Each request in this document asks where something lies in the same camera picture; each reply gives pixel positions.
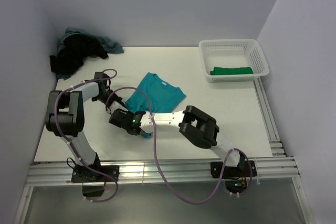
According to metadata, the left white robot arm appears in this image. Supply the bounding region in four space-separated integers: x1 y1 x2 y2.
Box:
45 69 125 183

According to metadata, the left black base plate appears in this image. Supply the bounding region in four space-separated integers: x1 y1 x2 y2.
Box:
71 165 120 183

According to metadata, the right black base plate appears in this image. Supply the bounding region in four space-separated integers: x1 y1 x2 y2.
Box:
210 161 257 179

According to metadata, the aluminium rail frame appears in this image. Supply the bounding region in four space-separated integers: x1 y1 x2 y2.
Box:
25 79 300 187

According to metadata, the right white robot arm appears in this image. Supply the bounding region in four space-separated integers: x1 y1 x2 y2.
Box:
109 105 251 179

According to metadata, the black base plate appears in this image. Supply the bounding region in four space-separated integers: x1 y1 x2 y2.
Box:
71 165 120 183
210 161 257 179

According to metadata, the black t-shirt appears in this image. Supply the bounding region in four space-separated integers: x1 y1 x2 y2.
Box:
49 34 108 80

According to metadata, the rolled green t-shirt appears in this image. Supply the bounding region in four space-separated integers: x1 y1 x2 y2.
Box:
210 67 253 76

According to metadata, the white plastic basket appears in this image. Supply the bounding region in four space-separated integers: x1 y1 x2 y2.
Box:
198 39 269 83

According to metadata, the teal t-shirt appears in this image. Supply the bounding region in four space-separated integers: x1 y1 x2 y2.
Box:
124 71 187 140

